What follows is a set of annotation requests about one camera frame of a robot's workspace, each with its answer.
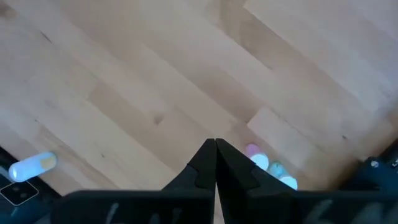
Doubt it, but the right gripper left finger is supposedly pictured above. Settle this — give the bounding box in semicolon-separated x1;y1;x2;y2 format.
161;138;217;193

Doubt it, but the pink medicine bottle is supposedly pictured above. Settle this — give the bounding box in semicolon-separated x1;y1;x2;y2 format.
244;142;270;171

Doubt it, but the black aluminium frame beam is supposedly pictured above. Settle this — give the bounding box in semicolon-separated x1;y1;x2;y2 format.
0;144;62;224

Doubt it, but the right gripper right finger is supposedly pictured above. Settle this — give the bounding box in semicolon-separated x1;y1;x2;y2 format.
216;138;271;193

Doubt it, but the pale green medicine bottle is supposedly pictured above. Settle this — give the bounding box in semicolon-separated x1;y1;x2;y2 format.
267;161;299;190

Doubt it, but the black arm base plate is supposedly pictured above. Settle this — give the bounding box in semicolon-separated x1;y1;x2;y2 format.
338;139;398;191

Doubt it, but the black table-level camera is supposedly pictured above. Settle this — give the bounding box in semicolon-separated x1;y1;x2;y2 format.
0;179;40;207

